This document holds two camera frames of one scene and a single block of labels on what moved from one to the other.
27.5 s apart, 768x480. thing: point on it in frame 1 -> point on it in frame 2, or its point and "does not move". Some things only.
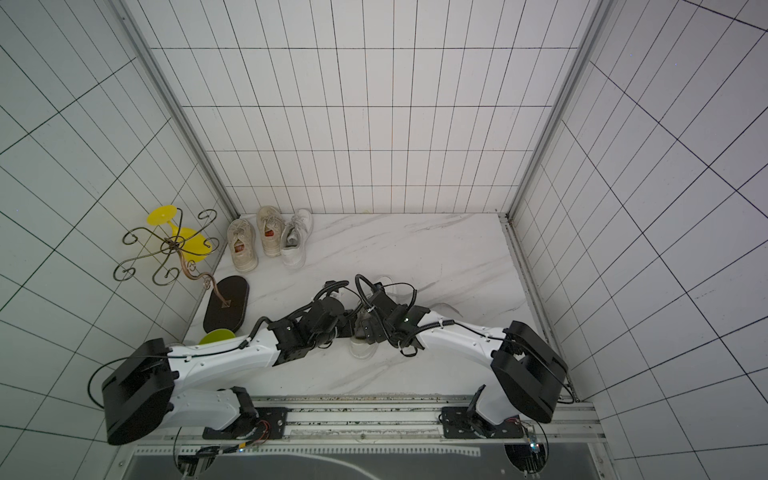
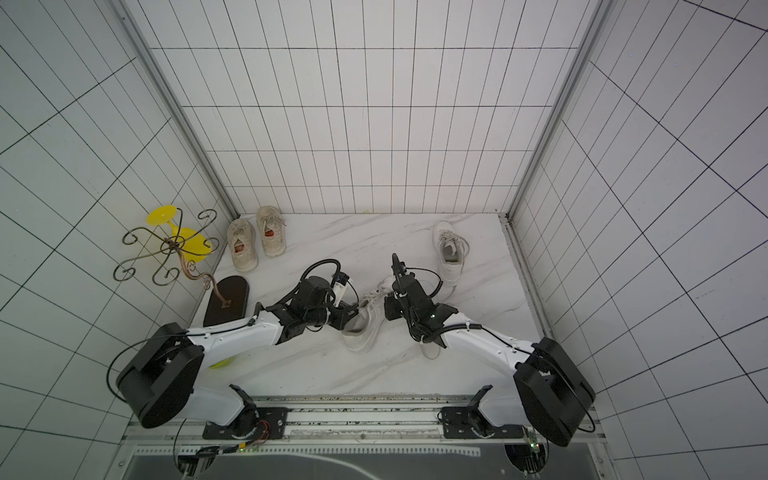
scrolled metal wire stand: [173, 247] does not move
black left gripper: [348, 319] -> [343, 315]
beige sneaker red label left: [242, 239] does not move
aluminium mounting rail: [368, 420] does not move
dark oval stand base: [226, 304] does not move
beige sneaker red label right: [271, 226] does not move
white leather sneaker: [361, 347] -> [450, 249]
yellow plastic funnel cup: [194, 245] does not move
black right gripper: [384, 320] -> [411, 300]
